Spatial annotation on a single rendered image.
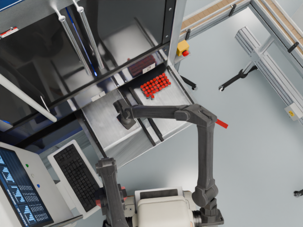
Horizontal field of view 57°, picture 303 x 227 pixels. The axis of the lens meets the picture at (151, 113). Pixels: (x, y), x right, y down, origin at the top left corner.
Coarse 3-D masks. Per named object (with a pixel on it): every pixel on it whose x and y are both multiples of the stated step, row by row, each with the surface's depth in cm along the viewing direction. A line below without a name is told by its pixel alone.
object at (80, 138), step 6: (78, 132) 198; (84, 132) 206; (72, 138) 202; (78, 138) 211; (84, 138) 219; (60, 144) 199; (78, 144) 224; (84, 144) 234; (90, 144) 244; (48, 150) 196; (54, 150) 204; (42, 156) 201; (48, 162) 222; (48, 168) 238
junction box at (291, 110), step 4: (292, 104) 210; (288, 108) 213; (292, 108) 210; (296, 108) 210; (288, 112) 216; (292, 112) 211; (296, 112) 209; (300, 112) 209; (292, 116) 214; (296, 116) 210; (300, 116) 208
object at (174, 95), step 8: (168, 72) 180; (176, 80) 175; (168, 88) 177; (176, 88) 177; (144, 96) 175; (160, 96) 175; (168, 96) 175; (176, 96) 176; (184, 96) 176; (144, 104) 174; (152, 104) 174; (160, 104) 174; (168, 104) 174; (176, 104) 174; (152, 120) 170; (160, 120) 171; (168, 120) 171; (160, 128) 170; (168, 128) 170
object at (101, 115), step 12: (108, 96) 175; (120, 96) 175; (84, 108) 173; (96, 108) 173; (108, 108) 173; (96, 120) 171; (108, 120) 171; (96, 132) 169; (108, 132) 169; (120, 132) 169; (132, 132) 167; (108, 144) 167
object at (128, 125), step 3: (120, 114) 157; (117, 117) 157; (120, 117) 157; (120, 120) 157; (132, 120) 157; (123, 123) 156; (126, 123) 153; (129, 123) 157; (132, 123) 157; (135, 123) 158; (126, 126) 156; (129, 126) 157; (132, 126) 157
